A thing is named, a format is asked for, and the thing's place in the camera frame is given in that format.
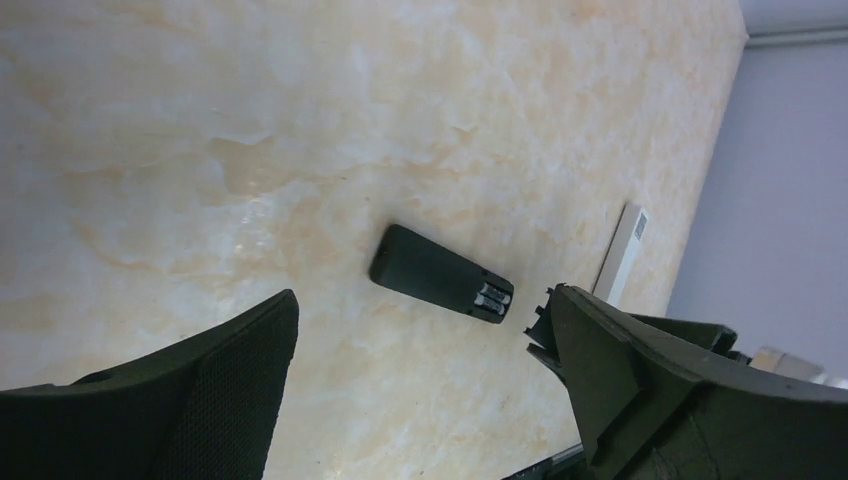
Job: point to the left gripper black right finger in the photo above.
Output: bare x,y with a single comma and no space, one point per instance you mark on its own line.
651,405

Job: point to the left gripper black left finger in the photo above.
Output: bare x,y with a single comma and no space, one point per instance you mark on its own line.
203,408

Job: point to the white air conditioner remote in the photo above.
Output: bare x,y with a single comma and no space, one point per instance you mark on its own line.
621,254

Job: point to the black TV remote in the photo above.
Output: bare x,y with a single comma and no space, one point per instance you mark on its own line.
411,264

